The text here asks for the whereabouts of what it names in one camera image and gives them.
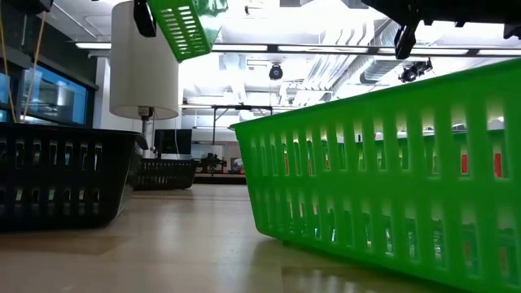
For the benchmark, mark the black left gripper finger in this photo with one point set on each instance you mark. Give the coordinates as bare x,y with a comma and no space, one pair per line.
144,18

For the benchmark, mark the green slotted plastic basket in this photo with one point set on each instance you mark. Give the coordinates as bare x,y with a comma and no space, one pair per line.
366,189
183,28

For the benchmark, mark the red slotted plastic basket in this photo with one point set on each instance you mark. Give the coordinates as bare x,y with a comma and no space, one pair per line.
286,164
497,164

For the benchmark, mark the black slotted plastic basket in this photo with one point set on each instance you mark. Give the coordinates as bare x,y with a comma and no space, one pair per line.
61,175
163,185

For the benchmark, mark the black background robot arm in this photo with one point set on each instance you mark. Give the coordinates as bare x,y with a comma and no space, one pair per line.
211,160

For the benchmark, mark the black ceiling spot light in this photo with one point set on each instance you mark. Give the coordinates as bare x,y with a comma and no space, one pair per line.
411,73

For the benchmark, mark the black ceiling light track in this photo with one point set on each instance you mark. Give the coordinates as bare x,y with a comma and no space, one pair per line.
366,50

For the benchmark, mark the white cylindrical lamp shade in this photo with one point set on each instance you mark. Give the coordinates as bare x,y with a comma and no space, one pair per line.
142,73

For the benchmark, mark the lamp stand with wooden base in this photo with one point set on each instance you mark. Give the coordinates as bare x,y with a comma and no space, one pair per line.
145,122

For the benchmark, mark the dark framed glass window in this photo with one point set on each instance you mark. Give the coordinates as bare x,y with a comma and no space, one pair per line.
53,97

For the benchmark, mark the black computer monitor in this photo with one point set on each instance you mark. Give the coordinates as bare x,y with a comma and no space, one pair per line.
173,141

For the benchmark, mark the background wooden table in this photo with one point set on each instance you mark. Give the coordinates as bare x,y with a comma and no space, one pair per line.
220,178

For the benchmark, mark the black background rig frame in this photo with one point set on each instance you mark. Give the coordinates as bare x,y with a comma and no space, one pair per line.
242,107

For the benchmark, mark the black ceiling dome camera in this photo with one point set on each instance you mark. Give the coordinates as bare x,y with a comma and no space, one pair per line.
276,72

